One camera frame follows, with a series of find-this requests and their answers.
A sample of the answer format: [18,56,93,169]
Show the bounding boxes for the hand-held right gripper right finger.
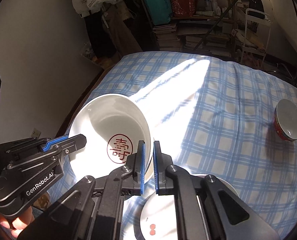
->
[153,141,281,240]

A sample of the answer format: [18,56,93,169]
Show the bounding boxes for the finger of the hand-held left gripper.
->
[0,135,69,159]
[11,134,87,170]

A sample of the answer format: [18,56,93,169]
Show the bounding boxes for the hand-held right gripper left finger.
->
[18,140,146,240]

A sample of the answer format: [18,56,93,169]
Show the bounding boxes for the large plain white bowl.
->
[68,93,154,180]

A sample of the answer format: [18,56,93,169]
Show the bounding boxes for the red patterned bowl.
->
[273,99,297,142]
[96,116,147,172]

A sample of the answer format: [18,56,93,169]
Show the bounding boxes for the large cherry print plate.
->
[125,174,241,240]

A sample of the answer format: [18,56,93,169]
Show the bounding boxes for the person's left hand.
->
[0,205,36,239]

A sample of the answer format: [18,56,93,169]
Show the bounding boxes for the blue plaid cloth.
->
[47,51,297,240]

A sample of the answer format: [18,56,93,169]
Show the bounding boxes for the pale patterned bag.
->
[81,44,99,63]

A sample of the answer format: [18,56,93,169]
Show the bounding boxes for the beige trousers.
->
[99,4,143,60]

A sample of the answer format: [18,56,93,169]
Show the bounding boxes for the narrow stack of books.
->
[152,22,182,52]

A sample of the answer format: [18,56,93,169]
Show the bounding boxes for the wide stack of books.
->
[182,34,232,55]

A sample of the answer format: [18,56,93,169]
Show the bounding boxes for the dark slanted pole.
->
[195,4,236,49]

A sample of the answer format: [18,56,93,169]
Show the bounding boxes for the wooden shelf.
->
[134,0,236,55]

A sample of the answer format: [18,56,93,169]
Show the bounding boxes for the teal bag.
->
[141,0,172,26]

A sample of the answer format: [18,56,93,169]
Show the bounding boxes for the white metal cart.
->
[238,8,272,65]

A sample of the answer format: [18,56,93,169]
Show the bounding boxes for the red patterned bag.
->
[166,0,200,18]

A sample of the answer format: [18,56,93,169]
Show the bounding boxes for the row of toiletry bottles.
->
[203,0,229,15]

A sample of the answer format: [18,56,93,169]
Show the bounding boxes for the black bag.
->
[241,0,265,13]

